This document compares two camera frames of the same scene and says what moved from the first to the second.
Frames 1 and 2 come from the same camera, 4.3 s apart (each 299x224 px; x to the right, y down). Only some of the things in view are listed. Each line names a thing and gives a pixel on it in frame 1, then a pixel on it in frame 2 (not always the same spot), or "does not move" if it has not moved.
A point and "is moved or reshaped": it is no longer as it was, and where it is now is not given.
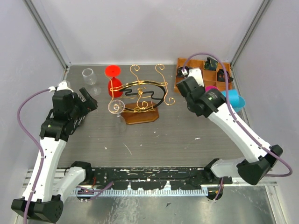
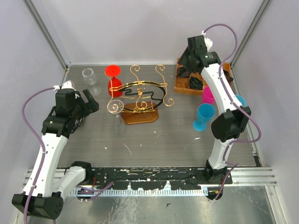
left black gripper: [92, 103] does not move
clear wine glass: [89, 77] does not move
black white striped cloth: [80, 117] does not move
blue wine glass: [238, 102] is moved or reshaped
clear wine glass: [117, 107] does not move
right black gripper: [203, 87] to [182, 62]
